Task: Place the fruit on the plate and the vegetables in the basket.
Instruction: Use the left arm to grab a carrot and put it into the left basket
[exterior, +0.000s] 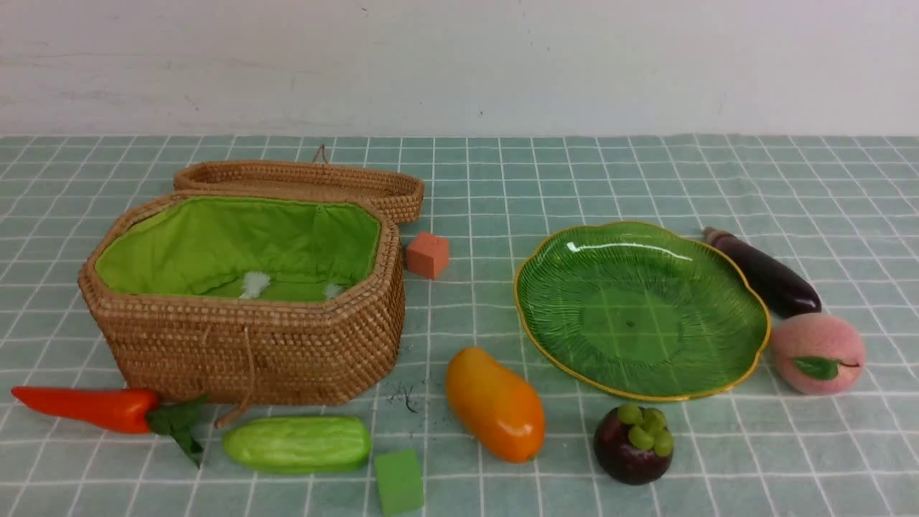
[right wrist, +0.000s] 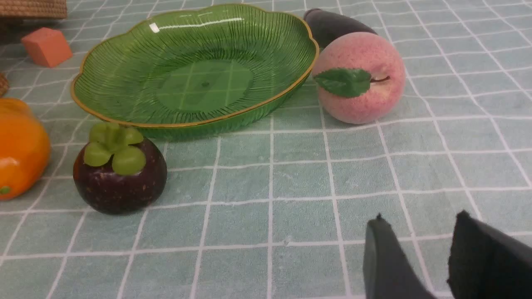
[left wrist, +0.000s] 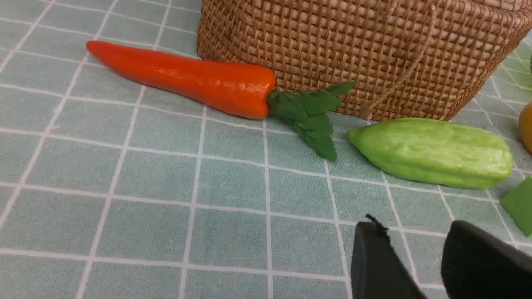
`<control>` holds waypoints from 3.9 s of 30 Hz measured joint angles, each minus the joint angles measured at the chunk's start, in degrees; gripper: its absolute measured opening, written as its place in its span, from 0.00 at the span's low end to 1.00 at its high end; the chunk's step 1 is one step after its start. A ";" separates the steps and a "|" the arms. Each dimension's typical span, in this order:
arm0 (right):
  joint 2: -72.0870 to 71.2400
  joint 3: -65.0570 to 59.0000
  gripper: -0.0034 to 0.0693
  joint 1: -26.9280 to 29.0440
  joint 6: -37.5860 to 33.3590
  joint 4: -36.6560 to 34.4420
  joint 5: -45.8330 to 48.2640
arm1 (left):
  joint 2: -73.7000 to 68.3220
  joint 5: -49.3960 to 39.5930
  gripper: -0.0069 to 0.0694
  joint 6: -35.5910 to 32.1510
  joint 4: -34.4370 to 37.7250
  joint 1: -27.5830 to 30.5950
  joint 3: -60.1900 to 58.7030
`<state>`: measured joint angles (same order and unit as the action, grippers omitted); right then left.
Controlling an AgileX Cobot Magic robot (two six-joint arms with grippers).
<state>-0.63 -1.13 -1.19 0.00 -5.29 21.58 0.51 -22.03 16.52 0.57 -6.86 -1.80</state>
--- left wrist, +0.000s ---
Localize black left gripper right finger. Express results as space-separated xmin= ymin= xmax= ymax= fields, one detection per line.
xmin=441 ymin=220 xmax=532 ymax=299

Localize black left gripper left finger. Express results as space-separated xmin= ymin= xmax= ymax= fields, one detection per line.
xmin=351 ymin=214 xmax=426 ymax=299

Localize green plastic chayote gourd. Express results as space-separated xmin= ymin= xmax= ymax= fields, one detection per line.
xmin=347 ymin=118 xmax=513 ymax=189

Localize orange yellow plastic mango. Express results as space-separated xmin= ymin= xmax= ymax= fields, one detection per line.
xmin=518 ymin=102 xmax=532 ymax=154

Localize orange plastic carrot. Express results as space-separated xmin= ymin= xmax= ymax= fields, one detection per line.
xmin=86 ymin=40 xmax=357 ymax=162

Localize green foam cube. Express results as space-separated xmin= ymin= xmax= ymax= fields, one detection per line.
xmin=500 ymin=176 xmax=532 ymax=238

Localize woven wicker basket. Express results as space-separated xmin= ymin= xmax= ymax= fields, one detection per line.
xmin=197 ymin=0 xmax=532 ymax=121

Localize checkered teal tablecloth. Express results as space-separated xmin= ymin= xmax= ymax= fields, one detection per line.
xmin=0 ymin=0 xmax=531 ymax=299

